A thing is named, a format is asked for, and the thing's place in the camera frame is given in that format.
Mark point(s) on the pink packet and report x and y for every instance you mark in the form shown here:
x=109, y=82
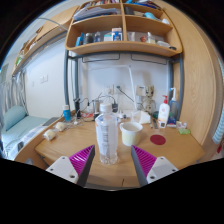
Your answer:
x=181, y=125

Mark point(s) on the teal pillow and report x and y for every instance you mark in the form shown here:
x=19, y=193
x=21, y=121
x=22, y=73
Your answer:
x=14, y=117

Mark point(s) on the tree creature figurine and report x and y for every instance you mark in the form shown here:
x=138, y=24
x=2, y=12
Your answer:
x=148, y=100

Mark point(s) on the metal cup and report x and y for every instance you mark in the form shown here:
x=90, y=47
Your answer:
x=96, y=107

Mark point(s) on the round cream bun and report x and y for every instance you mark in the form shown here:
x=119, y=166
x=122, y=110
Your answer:
x=60, y=126
x=49, y=134

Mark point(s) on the black handheld device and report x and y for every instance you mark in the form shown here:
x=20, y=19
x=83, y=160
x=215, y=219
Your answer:
x=77, y=108

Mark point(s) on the bed with striped sheet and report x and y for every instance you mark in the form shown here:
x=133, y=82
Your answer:
x=23, y=131

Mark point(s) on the clear plastic water bottle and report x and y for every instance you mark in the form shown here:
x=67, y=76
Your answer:
x=106, y=133

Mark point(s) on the cream plastic cup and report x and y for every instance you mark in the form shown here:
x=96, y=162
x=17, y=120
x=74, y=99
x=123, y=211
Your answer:
x=130, y=136

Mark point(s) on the wooden shelf unit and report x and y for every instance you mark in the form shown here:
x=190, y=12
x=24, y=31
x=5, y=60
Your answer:
x=123, y=23

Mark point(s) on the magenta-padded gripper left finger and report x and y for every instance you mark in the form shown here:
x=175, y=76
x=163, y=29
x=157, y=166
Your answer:
x=74, y=165

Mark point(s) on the flat round red coaster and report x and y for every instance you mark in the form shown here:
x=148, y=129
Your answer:
x=158, y=139

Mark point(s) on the white paper bag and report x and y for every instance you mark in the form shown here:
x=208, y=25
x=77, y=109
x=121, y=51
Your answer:
x=141, y=117

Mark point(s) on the dark green jar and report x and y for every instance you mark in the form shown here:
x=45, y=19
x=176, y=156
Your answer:
x=155, y=115

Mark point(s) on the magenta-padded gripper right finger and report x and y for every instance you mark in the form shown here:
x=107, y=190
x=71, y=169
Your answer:
x=151, y=165

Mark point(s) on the small blue bottle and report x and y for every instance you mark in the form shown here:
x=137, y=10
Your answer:
x=67, y=114

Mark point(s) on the white desk lamp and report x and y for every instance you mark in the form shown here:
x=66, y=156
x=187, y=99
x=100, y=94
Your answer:
x=132, y=86

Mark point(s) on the white red-pump lotion bottle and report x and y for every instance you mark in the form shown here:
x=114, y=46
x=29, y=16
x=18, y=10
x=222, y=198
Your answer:
x=163, y=115

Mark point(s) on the blue striped towel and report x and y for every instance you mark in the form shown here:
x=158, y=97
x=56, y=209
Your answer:
x=219, y=128

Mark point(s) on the wooden loft bed frame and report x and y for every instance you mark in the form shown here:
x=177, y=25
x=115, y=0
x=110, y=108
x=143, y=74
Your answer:
x=46, y=33

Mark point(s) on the green wipes packet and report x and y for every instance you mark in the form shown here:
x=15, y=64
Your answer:
x=184, y=131

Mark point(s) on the clear blue spray bottle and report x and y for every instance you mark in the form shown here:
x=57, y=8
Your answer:
x=173, y=103

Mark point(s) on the blue packet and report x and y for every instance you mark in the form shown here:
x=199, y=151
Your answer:
x=172, y=121

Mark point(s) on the white wall socket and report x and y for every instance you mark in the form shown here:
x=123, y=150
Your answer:
x=115, y=89

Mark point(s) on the grey metal desk frame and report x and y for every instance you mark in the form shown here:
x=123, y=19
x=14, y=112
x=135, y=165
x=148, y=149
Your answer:
x=66, y=80

